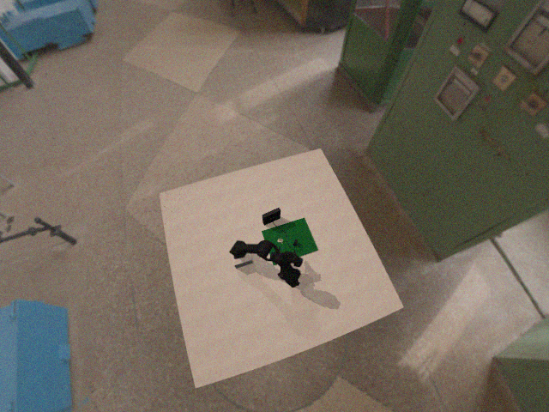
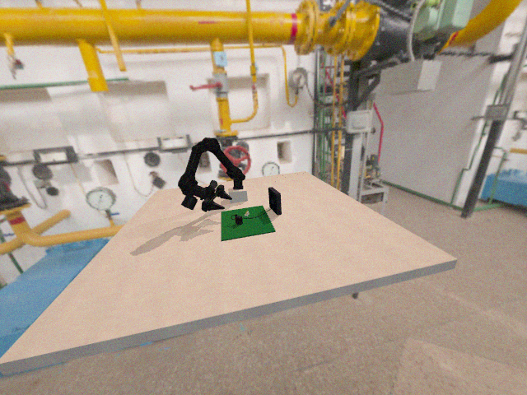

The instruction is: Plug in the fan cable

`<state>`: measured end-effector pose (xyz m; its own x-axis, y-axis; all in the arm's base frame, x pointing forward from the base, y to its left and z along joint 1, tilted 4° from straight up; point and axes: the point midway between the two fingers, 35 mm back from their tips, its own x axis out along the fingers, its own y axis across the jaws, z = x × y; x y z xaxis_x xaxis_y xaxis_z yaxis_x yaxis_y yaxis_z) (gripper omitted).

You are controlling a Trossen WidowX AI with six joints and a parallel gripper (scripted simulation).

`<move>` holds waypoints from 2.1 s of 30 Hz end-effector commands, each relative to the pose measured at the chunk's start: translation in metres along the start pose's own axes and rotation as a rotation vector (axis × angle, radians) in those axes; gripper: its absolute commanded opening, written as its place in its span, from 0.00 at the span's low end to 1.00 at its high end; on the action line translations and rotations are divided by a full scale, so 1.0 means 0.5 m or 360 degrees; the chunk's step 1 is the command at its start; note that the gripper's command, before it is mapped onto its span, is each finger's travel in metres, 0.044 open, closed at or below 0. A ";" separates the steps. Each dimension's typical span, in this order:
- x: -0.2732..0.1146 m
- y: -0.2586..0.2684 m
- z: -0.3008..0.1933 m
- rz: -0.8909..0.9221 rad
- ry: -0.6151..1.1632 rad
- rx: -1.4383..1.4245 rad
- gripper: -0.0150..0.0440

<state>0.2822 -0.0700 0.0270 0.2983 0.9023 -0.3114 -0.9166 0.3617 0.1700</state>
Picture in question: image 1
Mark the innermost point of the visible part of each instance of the green circuit board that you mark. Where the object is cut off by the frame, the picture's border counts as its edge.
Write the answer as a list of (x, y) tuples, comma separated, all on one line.
[(295, 230)]

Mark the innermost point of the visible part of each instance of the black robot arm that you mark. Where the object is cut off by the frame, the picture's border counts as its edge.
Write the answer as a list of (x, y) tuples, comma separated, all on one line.
[(262, 249)]

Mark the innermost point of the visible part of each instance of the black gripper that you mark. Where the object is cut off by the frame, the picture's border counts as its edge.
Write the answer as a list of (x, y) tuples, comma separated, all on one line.
[(297, 261)]

